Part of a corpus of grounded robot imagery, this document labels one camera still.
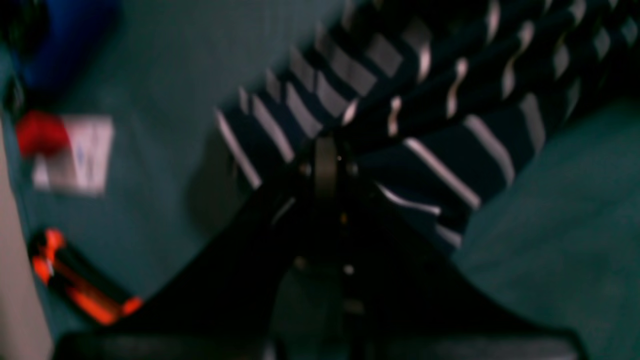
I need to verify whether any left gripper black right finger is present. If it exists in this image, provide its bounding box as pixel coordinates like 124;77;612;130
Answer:
327;140;586;360

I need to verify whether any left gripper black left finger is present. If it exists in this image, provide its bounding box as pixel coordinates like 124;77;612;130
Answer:
52;137;330;360

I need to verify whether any navy white striped t-shirt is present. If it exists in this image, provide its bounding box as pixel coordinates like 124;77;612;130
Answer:
214;0;639;253

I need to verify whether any orange black utility knife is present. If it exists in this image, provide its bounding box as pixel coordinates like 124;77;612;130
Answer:
27;227;144;326

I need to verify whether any white paper card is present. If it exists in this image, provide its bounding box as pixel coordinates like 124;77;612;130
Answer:
32;114;115;198

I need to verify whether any red cube block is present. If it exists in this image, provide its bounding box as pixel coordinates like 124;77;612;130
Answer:
14;111;71;158

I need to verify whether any blue plastic case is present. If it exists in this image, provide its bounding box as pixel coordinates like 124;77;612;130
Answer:
1;0;122;96

